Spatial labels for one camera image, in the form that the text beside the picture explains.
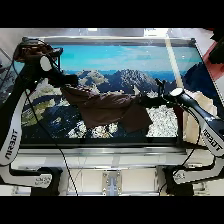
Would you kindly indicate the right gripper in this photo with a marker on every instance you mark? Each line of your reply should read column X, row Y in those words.
column 151, row 101

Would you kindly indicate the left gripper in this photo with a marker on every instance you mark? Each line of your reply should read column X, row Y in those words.
column 65, row 79

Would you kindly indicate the brown shirt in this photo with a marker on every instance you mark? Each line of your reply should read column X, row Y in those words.
column 103, row 110

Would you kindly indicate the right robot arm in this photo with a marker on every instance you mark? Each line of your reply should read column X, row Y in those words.
column 210, row 133

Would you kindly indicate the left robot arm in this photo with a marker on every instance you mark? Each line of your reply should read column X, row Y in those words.
column 11, row 133

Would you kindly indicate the rust brown garment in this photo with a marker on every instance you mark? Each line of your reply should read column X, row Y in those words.
column 28, row 51

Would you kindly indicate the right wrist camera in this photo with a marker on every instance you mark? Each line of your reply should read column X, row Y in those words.
column 160, row 87

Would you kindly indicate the silver frame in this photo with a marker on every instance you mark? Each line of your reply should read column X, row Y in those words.
column 110, row 151

